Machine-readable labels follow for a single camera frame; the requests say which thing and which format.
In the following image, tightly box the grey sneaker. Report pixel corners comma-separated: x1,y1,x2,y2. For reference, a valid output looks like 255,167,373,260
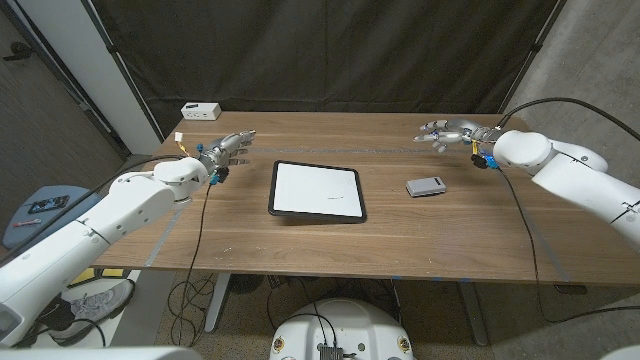
54,278,136,344

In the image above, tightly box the grey table leg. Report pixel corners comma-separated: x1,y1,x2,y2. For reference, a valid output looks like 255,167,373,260
457,280,490,347

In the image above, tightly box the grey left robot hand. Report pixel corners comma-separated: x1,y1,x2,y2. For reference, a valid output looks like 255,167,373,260
195,129,257,185

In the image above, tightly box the thin black left wrist cable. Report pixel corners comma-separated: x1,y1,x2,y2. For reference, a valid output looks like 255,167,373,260
174,182,214,347

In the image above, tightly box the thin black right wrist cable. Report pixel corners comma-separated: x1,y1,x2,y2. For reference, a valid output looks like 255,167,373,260
497,167,640,325

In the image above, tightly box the white robot torso base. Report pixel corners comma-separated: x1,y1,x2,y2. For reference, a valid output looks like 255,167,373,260
268,297,416,360

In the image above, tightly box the black door handle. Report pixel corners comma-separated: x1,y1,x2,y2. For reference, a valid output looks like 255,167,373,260
2,41,34,62

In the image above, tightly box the grey whiteboard eraser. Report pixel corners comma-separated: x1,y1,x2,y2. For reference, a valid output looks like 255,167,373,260
405,176,448,199

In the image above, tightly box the white power strip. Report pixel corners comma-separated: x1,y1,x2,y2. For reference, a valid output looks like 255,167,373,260
180,101,223,122

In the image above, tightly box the black backdrop curtain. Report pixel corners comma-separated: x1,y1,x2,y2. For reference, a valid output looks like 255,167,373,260
82,0,569,139

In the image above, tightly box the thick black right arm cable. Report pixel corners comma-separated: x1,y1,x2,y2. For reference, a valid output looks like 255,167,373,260
495,96,640,142

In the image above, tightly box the blue-grey stool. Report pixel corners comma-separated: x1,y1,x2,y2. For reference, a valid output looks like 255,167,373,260
2,185,94,251

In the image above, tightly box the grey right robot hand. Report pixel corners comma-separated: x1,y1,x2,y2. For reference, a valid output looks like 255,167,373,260
413,118,504,154

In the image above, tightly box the small black-framed whiteboard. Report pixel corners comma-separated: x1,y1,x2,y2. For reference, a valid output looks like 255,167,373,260
267,159,368,225

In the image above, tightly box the white table leg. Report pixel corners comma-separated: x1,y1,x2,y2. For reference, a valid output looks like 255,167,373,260
203,272,232,335

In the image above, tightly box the black floor cable tangle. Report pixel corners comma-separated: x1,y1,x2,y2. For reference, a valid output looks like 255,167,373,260
164,274,216,349

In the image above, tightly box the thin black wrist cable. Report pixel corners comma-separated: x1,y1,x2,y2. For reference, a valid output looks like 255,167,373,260
174,182,214,347
497,167,640,325

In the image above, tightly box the black round floor object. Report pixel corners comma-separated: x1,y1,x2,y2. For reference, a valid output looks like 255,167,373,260
230,273,265,296

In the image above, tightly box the black backdrop stand pole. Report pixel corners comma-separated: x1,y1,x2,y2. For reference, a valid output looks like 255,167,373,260
82,0,165,141
498,0,569,115

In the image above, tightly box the black phone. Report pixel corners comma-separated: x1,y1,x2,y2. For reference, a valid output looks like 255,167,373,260
27,194,71,215

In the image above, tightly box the black torso cable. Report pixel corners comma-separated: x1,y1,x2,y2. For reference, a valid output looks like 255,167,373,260
266,276,341,351

